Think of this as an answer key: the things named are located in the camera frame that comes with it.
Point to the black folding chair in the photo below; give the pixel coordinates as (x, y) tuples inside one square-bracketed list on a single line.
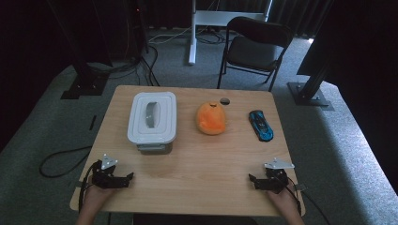
[(255, 51)]

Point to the blue toy car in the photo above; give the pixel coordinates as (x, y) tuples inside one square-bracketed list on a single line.
[(261, 125)]

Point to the black metal stand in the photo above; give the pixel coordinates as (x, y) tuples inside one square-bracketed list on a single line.
[(308, 93), (84, 81)]

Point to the white desk frame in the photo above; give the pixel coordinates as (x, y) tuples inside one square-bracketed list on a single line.
[(193, 37)]

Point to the orange plush toy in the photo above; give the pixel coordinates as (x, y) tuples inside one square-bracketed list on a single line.
[(211, 119)]

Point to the round dark table grommet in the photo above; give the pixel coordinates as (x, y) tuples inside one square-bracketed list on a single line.
[(224, 101)]

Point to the white plastic container box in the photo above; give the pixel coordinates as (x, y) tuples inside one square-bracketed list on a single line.
[(152, 118)]

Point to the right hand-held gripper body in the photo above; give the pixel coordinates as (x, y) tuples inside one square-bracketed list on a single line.
[(277, 179)]

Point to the dark curtain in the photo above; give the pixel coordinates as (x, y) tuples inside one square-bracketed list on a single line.
[(297, 15)]

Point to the person's left hand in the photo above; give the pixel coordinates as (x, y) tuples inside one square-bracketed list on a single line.
[(97, 194)]

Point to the person's right hand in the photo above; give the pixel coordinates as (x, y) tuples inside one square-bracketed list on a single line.
[(283, 197)]

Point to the black floor strip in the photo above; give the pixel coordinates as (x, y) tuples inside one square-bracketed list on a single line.
[(93, 122)]

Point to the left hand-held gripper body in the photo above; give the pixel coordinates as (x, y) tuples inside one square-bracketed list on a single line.
[(104, 179)]

